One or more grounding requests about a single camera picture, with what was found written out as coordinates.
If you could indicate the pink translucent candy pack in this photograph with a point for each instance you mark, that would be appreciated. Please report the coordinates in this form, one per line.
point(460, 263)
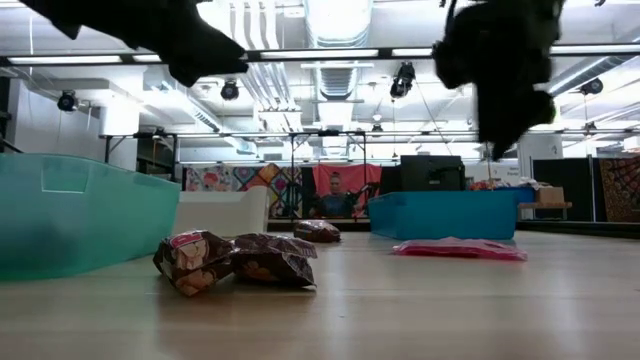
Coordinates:
point(460, 250)

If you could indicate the blue plastic bin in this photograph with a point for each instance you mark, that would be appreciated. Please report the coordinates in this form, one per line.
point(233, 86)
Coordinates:
point(450, 212)

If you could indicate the white LED light bar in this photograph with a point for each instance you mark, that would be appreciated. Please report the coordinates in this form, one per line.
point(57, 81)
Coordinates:
point(147, 58)
point(595, 49)
point(320, 53)
point(65, 59)
point(412, 51)

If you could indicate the black aluminium rig frame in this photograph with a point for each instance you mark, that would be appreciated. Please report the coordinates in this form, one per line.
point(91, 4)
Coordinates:
point(385, 52)

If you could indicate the black ceiling spotlight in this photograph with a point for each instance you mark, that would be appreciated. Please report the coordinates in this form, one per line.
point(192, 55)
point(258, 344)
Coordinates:
point(591, 86)
point(230, 91)
point(67, 101)
point(402, 80)

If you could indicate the white rectangular air duct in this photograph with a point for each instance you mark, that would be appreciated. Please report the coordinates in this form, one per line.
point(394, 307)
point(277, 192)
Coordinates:
point(200, 112)

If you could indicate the red orange cloth backdrop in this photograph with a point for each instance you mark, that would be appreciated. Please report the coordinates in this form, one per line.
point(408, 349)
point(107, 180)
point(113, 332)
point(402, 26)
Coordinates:
point(367, 172)

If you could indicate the silver round ventilation duct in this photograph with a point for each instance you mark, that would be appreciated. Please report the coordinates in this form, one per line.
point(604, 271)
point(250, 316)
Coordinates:
point(339, 30)

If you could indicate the black partition panel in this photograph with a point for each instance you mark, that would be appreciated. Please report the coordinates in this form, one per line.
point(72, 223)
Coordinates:
point(565, 190)

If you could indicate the black idle robot arm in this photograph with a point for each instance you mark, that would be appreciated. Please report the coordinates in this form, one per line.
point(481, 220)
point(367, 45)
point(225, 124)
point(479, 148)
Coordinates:
point(367, 192)

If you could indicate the brown PayDay candy bar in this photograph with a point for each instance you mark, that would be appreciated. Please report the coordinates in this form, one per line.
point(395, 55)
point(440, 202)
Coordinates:
point(192, 260)
point(275, 265)

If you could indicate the colourful patchwork wall tapestry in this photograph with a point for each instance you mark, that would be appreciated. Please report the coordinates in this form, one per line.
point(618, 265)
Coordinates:
point(240, 180)

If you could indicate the brown patterned wall tapestry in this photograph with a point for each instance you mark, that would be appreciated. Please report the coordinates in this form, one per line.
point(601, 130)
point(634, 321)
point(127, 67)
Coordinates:
point(620, 190)

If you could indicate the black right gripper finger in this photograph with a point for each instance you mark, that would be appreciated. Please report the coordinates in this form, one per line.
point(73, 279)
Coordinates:
point(510, 115)

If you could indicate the white plastic bin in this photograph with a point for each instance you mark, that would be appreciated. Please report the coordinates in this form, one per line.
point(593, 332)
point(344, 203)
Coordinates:
point(220, 210)

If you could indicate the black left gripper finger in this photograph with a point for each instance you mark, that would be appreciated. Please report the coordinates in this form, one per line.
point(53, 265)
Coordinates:
point(190, 45)

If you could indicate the pile of colourful items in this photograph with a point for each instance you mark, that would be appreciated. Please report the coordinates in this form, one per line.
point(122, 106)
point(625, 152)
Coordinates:
point(485, 185)

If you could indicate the black neighbouring rig frame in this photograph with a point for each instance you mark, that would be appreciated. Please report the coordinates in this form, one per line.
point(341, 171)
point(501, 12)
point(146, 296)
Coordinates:
point(250, 134)

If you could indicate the wooden shelf board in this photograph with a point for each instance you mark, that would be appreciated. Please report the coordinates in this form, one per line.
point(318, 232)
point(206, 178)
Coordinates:
point(545, 205)

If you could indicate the brown Snickers candy bar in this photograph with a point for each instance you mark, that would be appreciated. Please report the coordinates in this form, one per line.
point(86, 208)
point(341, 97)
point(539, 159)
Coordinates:
point(317, 232)

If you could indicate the person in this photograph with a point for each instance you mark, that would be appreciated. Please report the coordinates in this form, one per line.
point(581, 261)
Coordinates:
point(336, 202)

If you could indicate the black monitor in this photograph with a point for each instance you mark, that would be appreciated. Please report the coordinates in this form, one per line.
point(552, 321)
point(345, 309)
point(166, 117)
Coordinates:
point(432, 172)

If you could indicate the cardboard box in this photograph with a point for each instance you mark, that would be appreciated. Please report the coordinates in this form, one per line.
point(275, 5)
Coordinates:
point(550, 195)

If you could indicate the teal plastic bin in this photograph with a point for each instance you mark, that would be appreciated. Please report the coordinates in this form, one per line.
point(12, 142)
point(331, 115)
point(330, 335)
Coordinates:
point(75, 225)

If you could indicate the small blue storage container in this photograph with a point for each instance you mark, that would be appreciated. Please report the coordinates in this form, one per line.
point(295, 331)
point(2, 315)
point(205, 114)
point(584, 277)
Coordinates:
point(522, 195)

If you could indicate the small hanging ceiling lamp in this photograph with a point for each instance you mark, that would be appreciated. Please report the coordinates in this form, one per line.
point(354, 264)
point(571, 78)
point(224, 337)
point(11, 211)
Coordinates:
point(377, 130)

